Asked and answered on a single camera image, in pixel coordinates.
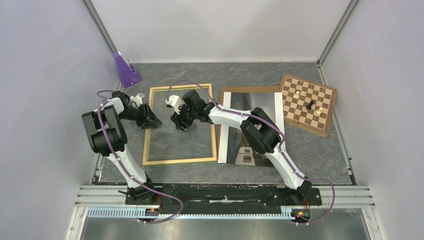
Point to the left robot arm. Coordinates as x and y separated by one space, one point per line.
106 136

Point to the brown frame backing board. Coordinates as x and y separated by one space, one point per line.
248 88

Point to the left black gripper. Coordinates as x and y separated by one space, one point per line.
149 119

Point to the black chess piece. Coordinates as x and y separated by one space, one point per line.
309 106

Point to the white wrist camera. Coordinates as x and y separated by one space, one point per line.
137 100
175 102

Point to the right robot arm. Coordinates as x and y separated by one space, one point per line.
260 131

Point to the white slotted cable duct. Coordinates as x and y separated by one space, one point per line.
153 214

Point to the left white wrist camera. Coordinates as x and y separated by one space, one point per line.
137 100

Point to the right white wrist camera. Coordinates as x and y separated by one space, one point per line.
175 102

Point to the wooden chessboard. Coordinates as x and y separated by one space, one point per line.
294 110

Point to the landscape photo print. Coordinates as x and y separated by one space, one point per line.
233 146

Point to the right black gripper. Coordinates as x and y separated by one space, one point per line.
178 119

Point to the clear acrylic sheet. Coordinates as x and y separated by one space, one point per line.
179 142

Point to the purple plastic stand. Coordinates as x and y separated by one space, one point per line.
127 73

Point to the light wooden picture frame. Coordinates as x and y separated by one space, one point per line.
213 139

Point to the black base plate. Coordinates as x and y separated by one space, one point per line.
220 199

